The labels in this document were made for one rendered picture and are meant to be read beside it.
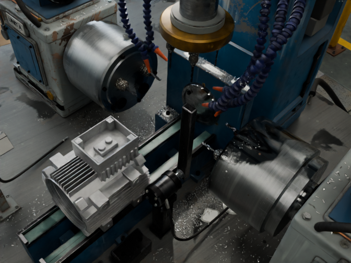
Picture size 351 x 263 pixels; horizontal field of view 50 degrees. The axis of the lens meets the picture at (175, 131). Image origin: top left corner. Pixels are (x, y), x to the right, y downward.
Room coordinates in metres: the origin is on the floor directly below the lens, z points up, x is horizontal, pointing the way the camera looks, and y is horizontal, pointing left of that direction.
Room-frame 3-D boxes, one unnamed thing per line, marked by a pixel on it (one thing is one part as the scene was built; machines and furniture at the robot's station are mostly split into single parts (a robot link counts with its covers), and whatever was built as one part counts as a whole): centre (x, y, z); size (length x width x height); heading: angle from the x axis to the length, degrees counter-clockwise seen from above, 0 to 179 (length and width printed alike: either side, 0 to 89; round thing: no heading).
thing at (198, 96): (0.85, -0.07, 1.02); 0.15 x 0.02 x 0.15; 49
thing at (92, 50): (1.01, 0.26, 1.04); 0.37 x 0.25 x 0.25; 49
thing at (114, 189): (0.55, 0.19, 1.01); 0.20 x 0.19 x 0.19; 139
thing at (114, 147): (0.58, 0.16, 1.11); 0.12 x 0.11 x 0.07; 139
